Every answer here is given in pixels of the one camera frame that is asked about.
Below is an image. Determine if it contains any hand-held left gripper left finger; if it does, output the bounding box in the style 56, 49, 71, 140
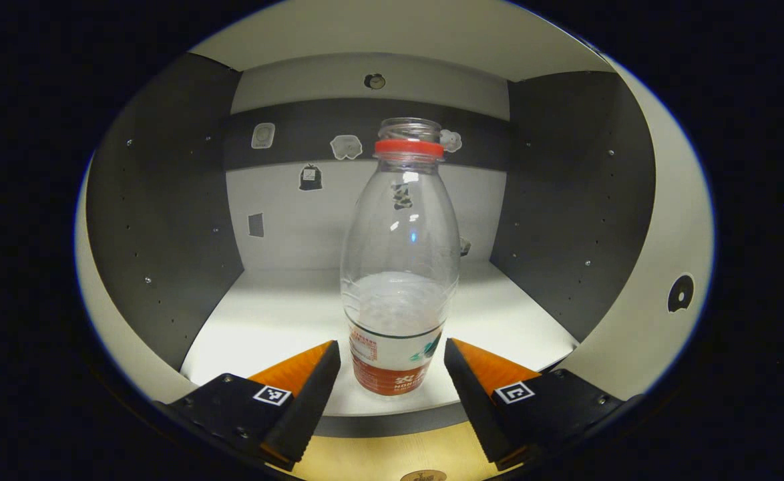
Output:
154, 339, 341, 472

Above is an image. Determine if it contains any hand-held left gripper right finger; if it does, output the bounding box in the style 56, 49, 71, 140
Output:
443, 337, 643, 472

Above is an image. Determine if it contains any clear plastic bottle red label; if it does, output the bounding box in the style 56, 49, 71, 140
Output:
339, 118, 461, 397

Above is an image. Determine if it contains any white cabinet door with cat sticker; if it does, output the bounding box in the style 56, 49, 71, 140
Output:
556, 57, 715, 402

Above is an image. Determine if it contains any white cabinet shelf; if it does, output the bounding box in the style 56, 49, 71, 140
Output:
180, 259, 580, 438
188, 0, 616, 82

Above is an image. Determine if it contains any white and grey cabinet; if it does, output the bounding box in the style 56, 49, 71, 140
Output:
85, 52, 656, 438

